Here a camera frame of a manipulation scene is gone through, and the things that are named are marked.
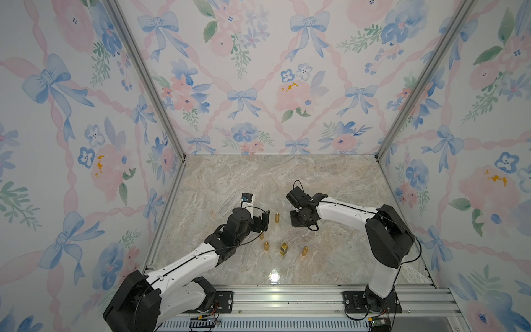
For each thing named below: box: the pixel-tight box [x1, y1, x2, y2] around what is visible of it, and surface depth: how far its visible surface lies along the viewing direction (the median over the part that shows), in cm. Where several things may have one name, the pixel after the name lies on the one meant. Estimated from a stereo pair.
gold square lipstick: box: [280, 242, 290, 256], surface depth 83 cm
